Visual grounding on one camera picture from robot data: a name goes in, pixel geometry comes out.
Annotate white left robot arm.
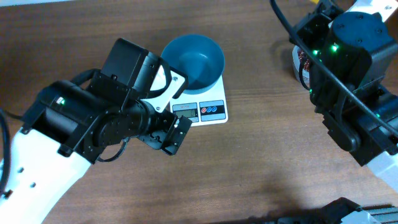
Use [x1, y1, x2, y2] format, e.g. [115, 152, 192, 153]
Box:
[1, 39, 192, 223]

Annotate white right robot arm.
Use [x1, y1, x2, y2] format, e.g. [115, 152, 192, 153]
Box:
[292, 1, 397, 189]

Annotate white digital kitchen scale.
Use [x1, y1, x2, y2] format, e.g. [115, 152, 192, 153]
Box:
[170, 76, 229, 126]

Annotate blue-grey plastic bowl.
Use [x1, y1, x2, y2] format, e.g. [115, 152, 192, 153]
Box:
[161, 34, 225, 95]

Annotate clear plastic food container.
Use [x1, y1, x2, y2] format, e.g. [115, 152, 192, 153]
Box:
[292, 45, 310, 84]

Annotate red adzuki beans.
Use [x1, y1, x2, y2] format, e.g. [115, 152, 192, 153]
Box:
[297, 49, 310, 72]

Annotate black base equipment at edge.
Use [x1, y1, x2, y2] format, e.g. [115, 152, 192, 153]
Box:
[273, 197, 398, 224]

